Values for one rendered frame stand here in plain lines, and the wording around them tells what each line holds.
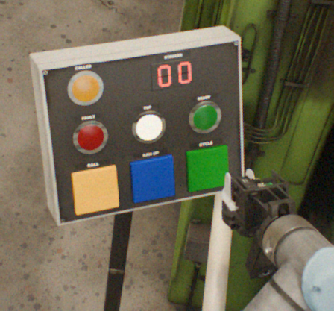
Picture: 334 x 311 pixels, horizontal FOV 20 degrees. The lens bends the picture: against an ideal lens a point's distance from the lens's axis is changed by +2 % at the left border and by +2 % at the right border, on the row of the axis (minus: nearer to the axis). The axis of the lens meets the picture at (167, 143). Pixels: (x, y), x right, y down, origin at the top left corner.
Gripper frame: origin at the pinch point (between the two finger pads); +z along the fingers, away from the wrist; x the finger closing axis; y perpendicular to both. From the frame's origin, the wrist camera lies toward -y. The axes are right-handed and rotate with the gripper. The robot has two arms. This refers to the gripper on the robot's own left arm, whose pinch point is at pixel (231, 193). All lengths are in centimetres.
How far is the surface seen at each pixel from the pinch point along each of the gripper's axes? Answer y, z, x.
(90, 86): 18.0, 10.8, 19.5
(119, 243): -27.2, 39.8, 9.8
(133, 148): 6.1, 11.2, 13.1
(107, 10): -16, 185, -27
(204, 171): -0.2, 10.4, 0.8
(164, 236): -63, 103, -19
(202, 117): 9.6, 10.8, 0.7
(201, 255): -47, 61, -16
